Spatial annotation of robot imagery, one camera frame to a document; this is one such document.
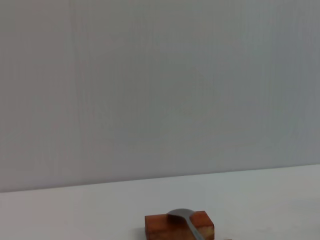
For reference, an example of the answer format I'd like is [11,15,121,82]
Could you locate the pink handled metal spoon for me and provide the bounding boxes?
[166,208,210,240]

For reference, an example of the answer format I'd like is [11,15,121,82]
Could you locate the red-brown wooden block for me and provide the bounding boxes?
[144,210,216,240]

